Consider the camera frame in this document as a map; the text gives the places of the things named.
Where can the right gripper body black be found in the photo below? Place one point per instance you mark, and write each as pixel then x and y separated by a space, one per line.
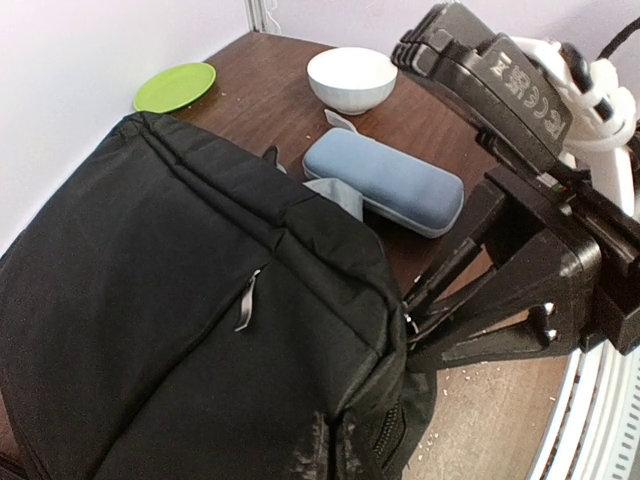
pixel 577 258

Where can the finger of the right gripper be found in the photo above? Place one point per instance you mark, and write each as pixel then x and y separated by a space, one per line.
pixel 475 335
pixel 422 302

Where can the white ribbed bowl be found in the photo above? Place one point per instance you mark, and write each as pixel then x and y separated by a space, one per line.
pixel 351 80

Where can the blue glasses case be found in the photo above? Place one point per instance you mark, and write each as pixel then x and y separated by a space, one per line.
pixel 408 191

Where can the black backpack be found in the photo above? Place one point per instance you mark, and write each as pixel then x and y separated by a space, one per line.
pixel 180 309

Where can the grey cloth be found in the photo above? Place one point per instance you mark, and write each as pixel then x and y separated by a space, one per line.
pixel 332 189

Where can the right aluminium frame post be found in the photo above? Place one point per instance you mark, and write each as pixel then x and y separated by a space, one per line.
pixel 261 16

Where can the green plate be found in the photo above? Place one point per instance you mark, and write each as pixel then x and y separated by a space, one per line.
pixel 175 88

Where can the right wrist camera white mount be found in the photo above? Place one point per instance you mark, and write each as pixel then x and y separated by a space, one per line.
pixel 544 98

